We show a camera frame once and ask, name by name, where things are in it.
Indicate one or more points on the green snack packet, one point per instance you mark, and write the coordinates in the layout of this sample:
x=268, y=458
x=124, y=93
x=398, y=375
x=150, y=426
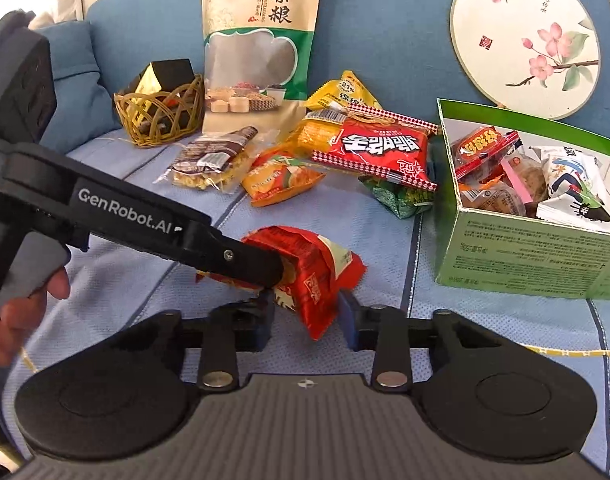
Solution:
x=400, y=197

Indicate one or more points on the orange brown snack packet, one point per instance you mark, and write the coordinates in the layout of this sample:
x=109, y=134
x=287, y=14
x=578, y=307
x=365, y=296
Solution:
x=490, y=200

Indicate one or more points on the golden yellow snack packet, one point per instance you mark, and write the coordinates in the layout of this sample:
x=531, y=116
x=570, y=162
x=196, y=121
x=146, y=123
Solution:
x=317, y=132

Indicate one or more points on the blue cushion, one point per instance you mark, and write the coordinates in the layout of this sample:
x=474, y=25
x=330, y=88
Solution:
x=80, y=100

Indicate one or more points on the green cardboard box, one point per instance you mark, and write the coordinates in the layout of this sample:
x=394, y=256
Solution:
x=510, y=255

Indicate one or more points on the woven wicker basket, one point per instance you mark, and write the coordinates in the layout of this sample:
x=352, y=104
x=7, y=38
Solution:
x=150, y=131

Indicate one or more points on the brown labelled clear snack packet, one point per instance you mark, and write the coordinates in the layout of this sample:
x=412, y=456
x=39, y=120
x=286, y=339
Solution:
x=210, y=157

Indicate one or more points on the striped light blue blanket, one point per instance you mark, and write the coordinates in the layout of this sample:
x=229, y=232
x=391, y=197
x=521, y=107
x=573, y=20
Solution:
x=135, y=280

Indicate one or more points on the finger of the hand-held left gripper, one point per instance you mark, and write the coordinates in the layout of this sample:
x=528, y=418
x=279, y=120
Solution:
x=250, y=265

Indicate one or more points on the white blue snack packet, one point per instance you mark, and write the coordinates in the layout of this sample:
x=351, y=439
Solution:
x=567, y=180

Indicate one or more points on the black and gold packet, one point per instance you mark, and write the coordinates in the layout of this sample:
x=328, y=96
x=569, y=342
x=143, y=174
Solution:
x=170, y=72

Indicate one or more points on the pink labelled cookie packet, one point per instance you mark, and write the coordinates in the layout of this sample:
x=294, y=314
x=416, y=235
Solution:
x=527, y=177

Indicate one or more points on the red checkered noodle packet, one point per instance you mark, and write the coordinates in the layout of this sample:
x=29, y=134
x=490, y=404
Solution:
x=380, y=150

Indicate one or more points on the large beige green grain pouch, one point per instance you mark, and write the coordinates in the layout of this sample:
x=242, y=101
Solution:
x=220, y=10

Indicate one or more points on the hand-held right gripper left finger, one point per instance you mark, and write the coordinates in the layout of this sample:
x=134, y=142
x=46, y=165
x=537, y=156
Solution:
x=262, y=327

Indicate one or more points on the blue sofa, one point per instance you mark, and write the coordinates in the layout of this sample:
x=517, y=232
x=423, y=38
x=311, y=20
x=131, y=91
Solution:
x=385, y=35

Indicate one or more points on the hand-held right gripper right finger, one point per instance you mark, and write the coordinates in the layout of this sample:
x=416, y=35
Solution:
x=350, y=325

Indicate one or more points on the person's left hand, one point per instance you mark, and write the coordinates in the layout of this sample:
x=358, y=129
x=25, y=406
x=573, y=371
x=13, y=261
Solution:
x=15, y=332

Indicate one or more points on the red snack packet yellow print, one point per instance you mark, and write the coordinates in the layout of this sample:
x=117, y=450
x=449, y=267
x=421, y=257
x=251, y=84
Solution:
x=480, y=152

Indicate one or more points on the round floral fan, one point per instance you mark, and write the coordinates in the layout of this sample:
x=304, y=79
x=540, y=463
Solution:
x=510, y=60

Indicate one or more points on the red white snack packet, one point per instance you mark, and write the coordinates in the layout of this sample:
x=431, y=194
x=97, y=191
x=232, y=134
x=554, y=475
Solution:
x=315, y=265

